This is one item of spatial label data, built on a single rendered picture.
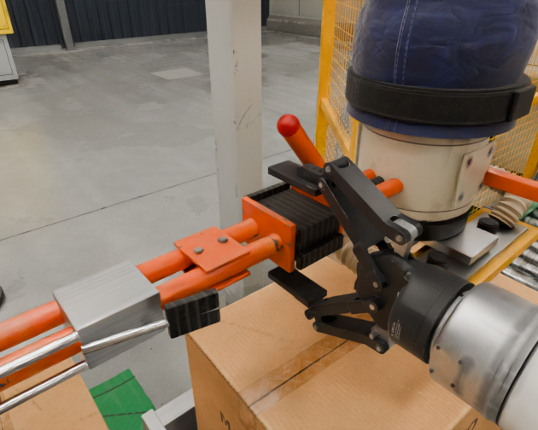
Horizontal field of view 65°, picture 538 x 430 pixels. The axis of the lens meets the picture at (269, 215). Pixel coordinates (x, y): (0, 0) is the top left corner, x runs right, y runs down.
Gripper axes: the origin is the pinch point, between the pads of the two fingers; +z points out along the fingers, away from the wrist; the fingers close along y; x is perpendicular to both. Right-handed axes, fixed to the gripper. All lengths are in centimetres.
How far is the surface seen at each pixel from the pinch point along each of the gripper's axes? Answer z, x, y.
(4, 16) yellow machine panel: 729, 114, 29
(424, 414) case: -15.2, 14.0, 29.9
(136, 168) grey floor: 307, 104, 125
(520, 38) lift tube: -10.3, 24.1, -18.5
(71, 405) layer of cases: 55, -21, 70
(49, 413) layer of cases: 56, -26, 70
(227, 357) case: 11.3, -1.5, 29.9
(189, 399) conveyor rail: 33, 1, 65
